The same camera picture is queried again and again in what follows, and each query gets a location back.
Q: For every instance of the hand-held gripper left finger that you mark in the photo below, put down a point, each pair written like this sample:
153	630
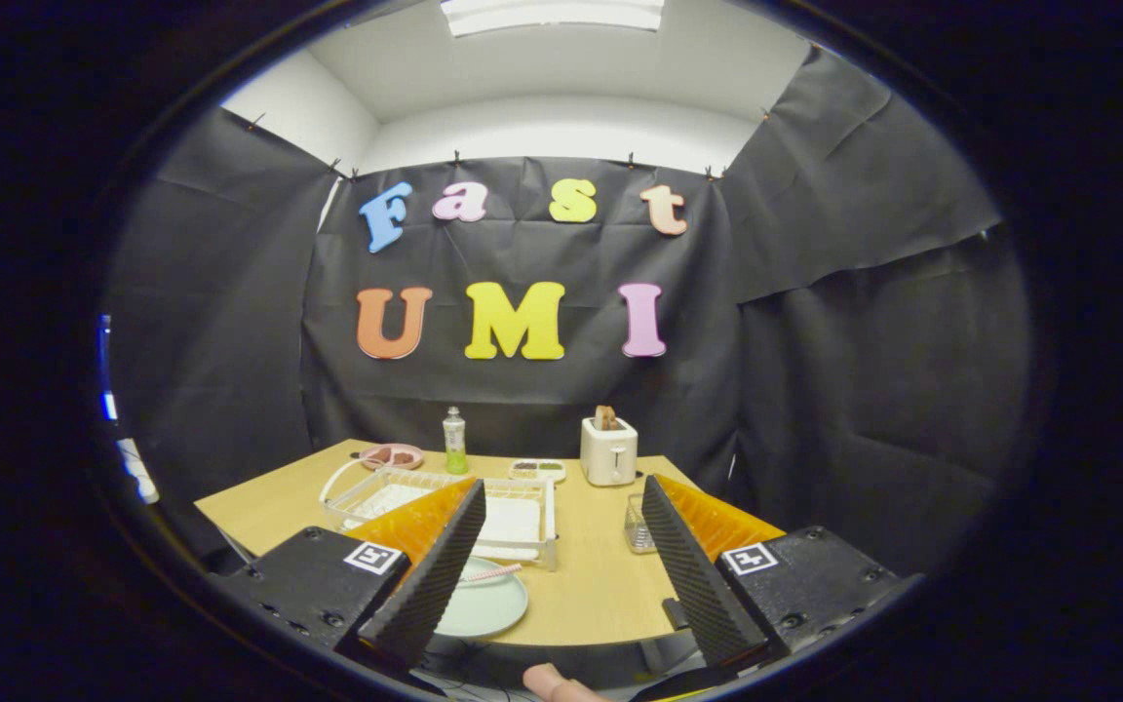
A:
430	585

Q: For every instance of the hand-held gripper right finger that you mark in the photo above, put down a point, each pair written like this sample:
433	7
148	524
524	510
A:
698	575

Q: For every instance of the pale green plate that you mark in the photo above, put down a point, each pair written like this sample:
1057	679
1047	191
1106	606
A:
488	609

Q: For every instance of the white dish rack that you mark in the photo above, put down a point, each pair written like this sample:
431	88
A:
513	522

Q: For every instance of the pink dish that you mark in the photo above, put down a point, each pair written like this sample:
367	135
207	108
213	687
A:
419	456

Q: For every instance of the small black block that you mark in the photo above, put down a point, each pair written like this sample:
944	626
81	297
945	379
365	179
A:
676	612

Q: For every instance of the brown meat piece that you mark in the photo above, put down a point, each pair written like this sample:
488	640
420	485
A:
402	456
378	456

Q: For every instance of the green drink bottle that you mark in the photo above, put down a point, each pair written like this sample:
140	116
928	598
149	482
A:
455	448

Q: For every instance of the white toaster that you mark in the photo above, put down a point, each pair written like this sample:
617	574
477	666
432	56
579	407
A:
608	453

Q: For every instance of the white divided bean tray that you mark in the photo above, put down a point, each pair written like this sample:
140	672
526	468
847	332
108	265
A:
537	478

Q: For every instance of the brown bread slice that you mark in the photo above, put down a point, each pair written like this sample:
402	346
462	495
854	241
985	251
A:
605	417

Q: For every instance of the ceiling light panel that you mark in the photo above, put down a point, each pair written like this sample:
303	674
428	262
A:
552	15

